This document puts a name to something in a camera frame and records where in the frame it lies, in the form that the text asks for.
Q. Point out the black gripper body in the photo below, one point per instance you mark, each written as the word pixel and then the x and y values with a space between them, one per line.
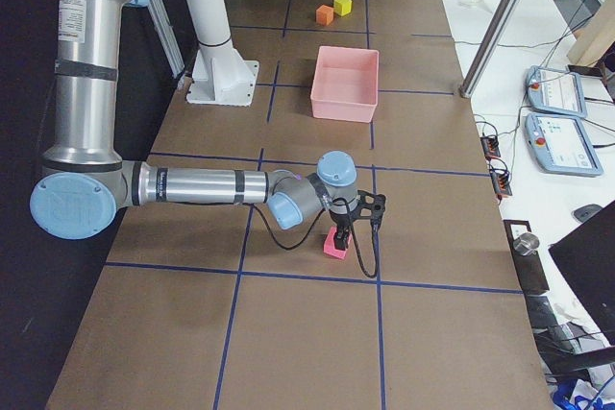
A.
pixel 340 221

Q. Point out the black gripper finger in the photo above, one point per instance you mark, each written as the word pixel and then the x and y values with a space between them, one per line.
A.
pixel 342 238

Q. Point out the pink red foam block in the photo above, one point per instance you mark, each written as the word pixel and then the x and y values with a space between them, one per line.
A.
pixel 329 246

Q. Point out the yellow foam block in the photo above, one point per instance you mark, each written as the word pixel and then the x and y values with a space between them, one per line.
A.
pixel 342 7

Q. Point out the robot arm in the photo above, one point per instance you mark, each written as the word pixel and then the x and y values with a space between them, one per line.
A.
pixel 85 181

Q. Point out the pink plastic bin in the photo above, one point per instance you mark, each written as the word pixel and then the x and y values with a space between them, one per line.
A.
pixel 345 85

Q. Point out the near orange black connector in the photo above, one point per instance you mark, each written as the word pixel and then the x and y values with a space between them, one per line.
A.
pixel 500 179

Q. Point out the orange black connector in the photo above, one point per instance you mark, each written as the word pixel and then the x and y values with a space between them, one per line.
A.
pixel 500 179
pixel 490 146

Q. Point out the far orange black connector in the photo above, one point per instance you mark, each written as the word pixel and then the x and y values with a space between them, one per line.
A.
pixel 490 146

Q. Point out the metal cylinder weight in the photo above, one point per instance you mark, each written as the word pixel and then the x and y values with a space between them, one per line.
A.
pixel 525 244

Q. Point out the orange foam block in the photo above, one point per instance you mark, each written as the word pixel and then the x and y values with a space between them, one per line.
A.
pixel 324 15

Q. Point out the near teach pendant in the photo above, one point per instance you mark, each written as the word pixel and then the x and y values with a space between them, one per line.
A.
pixel 561 145

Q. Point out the teach pendant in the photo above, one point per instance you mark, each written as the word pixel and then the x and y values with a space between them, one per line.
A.
pixel 561 145
pixel 555 91

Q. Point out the black computer mouse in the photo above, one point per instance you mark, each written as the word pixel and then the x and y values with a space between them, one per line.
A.
pixel 586 212

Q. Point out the far teach pendant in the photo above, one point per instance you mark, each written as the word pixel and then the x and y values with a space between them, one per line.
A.
pixel 555 91

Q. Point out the black monitor corner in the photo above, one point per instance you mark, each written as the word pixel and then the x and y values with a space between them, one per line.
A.
pixel 585 258

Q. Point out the wooden board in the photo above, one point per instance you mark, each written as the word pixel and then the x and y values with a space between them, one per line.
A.
pixel 596 38

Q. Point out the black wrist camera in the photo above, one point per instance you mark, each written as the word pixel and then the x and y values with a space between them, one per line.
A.
pixel 371 207

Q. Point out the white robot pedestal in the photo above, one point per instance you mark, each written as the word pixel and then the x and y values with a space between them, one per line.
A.
pixel 220 76

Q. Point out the aluminium frame post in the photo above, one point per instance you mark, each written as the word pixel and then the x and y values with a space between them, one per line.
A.
pixel 487 47

